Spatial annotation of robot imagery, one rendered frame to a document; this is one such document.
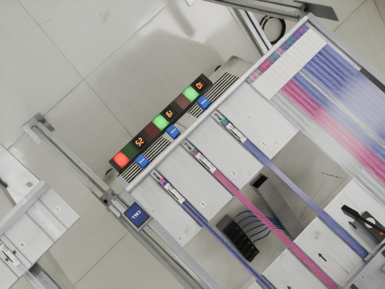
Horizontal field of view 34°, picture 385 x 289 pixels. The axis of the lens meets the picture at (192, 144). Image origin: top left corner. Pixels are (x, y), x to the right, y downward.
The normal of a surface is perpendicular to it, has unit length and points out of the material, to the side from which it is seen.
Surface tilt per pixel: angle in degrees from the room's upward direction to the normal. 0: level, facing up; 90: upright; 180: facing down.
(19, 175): 0
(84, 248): 0
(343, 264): 45
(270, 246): 0
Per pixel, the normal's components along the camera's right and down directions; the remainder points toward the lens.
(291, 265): -0.01, -0.25
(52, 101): 0.49, 0.30
